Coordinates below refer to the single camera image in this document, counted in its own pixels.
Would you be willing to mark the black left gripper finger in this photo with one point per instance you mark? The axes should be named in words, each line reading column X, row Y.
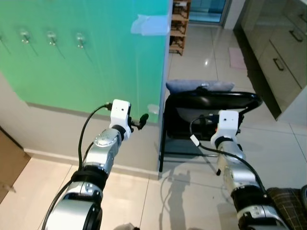
column 144, row 118

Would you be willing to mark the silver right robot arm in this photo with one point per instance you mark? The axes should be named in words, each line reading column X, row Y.
column 235, row 172

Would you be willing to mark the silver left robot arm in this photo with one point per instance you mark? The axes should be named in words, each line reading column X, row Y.
column 103, row 148

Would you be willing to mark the small clear tape piece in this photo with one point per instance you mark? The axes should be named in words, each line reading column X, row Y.
column 153, row 109

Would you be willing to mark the black metal chair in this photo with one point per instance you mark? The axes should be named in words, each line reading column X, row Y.
column 211, row 100

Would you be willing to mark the blue cushion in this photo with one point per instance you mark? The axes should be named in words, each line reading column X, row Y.
column 192, row 86

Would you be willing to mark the pink floor mat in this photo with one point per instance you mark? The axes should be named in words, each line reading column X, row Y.
column 238, row 58

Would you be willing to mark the large green board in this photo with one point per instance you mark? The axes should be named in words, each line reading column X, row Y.
column 96, row 67

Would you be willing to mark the large clear tape piece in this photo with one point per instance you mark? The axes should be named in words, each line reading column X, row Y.
column 149, row 25

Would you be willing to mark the wooden shelf rack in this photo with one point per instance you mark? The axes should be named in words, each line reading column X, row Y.
column 178, row 28

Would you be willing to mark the beige drawer cabinet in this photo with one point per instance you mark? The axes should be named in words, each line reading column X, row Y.
column 276, row 43

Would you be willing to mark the glass door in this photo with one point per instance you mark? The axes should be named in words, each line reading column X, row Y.
column 207, row 10

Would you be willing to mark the dark plaid fabric seat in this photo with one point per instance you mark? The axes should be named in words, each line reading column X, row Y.
column 290, row 211

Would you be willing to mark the brown cardboard box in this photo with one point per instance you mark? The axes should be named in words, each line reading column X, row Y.
column 12, row 163

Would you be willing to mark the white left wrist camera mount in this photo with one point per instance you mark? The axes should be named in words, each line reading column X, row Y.
column 120, row 111

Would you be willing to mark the clear adhesive wall hook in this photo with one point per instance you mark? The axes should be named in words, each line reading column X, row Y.
column 51, row 38
column 80, row 40
column 24, row 36

